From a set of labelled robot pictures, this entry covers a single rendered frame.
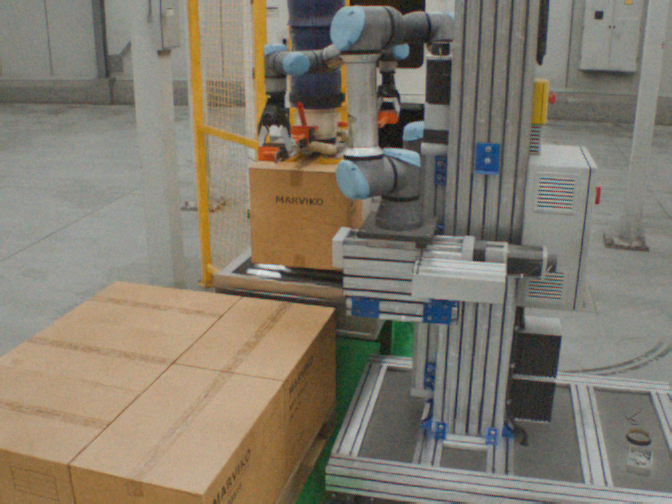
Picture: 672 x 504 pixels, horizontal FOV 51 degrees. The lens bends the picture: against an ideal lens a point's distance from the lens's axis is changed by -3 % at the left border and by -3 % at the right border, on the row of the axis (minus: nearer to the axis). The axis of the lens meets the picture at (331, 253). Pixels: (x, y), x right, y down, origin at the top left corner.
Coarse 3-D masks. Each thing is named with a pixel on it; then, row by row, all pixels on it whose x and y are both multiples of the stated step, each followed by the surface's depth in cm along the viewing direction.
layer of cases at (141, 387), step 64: (64, 320) 271; (128, 320) 271; (192, 320) 272; (256, 320) 272; (320, 320) 272; (0, 384) 225; (64, 384) 225; (128, 384) 226; (192, 384) 227; (256, 384) 227; (320, 384) 272; (0, 448) 192; (64, 448) 193; (128, 448) 193; (192, 448) 194; (256, 448) 210
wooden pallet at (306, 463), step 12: (336, 396) 297; (324, 420) 282; (324, 432) 287; (312, 444) 285; (324, 444) 286; (312, 456) 277; (300, 468) 270; (312, 468) 272; (288, 480) 244; (300, 480) 263; (288, 492) 245; (300, 492) 259
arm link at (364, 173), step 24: (336, 24) 195; (360, 24) 190; (384, 24) 194; (336, 48) 196; (360, 48) 193; (360, 72) 196; (360, 96) 198; (360, 120) 200; (360, 144) 202; (336, 168) 207; (360, 168) 202; (384, 168) 206; (360, 192) 203; (384, 192) 209
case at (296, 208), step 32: (256, 192) 284; (288, 192) 281; (320, 192) 278; (256, 224) 288; (288, 224) 285; (320, 224) 282; (352, 224) 290; (256, 256) 293; (288, 256) 290; (320, 256) 287
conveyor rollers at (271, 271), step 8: (256, 264) 329; (248, 272) 320; (256, 272) 320; (264, 272) 319; (272, 272) 318; (280, 272) 318; (288, 272) 320; (296, 272) 323; (304, 272) 322; (312, 272) 321; (320, 272) 320; (328, 272) 319; (336, 272) 319; (296, 280) 314; (304, 280) 313; (312, 280) 312; (320, 280) 311; (328, 280) 311; (336, 280) 310
